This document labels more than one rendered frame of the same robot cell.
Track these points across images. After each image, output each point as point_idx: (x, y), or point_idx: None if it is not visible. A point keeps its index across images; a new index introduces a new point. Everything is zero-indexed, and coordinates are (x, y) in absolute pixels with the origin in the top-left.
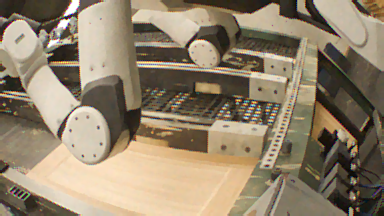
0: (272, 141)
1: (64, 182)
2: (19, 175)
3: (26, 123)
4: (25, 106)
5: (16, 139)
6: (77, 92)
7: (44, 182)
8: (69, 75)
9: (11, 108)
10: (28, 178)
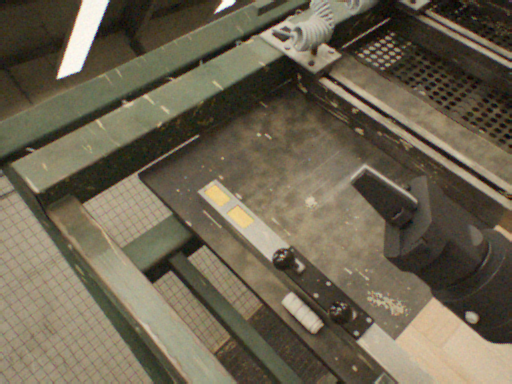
0: None
1: (475, 368)
2: (398, 353)
3: (384, 164)
4: (390, 138)
5: (367, 208)
6: (479, 107)
7: (440, 364)
8: (465, 60)
9: (351, 119)
10: (417, 366)
